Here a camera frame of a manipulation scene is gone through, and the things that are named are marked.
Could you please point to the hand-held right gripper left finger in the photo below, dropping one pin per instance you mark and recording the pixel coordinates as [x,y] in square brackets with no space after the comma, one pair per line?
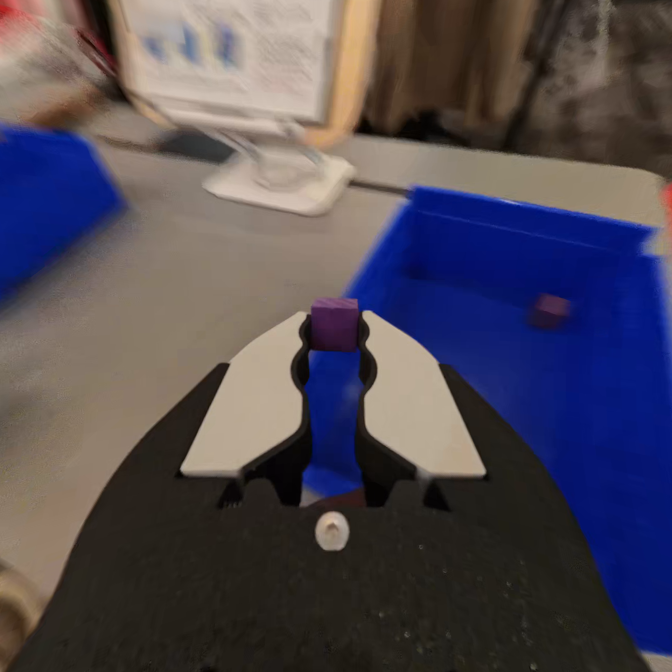
[252,414]

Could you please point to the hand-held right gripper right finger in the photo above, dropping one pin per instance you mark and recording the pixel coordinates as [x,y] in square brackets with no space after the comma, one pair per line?
[420,414]

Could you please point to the blue plastic bin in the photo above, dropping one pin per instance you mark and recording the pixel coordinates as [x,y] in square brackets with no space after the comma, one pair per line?
[47,210]
[525,393]

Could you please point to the purple wooden cube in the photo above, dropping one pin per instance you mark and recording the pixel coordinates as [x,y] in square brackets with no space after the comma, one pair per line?
[334,325]
[548,311]

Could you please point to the person's cream sweatshirt torso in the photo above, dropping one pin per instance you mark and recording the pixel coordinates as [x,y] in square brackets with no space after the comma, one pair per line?
[13,603]

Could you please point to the orange traffic cone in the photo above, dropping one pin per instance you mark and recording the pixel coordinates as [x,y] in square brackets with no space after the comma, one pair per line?
[666,204]

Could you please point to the brown cardboard box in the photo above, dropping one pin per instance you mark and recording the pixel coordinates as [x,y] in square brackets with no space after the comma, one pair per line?
[446,63]

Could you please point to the white document stand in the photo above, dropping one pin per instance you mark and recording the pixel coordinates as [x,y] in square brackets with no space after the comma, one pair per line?
[351,63]

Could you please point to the printed instruction sheet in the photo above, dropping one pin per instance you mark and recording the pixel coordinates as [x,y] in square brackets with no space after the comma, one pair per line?
[236,52]

